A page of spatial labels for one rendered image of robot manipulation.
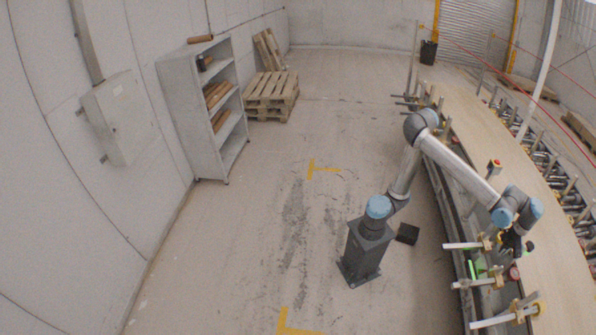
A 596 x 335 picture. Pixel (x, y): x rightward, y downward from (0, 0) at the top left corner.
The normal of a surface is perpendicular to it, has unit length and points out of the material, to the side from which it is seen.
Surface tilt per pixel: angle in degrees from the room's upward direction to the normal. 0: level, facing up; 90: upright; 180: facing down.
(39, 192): 90
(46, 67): 90
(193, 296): 0
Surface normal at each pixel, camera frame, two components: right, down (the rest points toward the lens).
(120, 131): 0.99, 0.07
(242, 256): -0.05, -0.75
